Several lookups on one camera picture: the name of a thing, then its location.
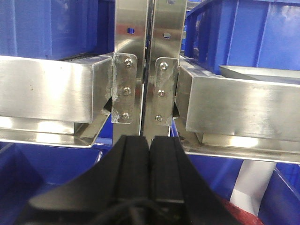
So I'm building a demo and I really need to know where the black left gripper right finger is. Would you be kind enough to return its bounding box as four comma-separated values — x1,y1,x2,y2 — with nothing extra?
150,136,240,225

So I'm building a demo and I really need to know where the blue bin upper left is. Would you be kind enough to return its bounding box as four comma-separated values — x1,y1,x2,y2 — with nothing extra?
0,0,115,60

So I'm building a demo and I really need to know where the blue bin upper right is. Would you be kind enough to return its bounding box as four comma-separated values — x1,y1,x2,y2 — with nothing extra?
185,0,300,74

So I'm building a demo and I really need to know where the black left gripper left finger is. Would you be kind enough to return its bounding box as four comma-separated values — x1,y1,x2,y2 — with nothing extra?
15,136,149,225

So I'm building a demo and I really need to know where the blue bin lower left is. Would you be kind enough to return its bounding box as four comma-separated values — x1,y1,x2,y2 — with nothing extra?
0,136,115,225

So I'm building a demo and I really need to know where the stainless steel shelf rack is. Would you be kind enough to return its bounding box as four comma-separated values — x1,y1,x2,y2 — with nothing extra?
0,0,300,148

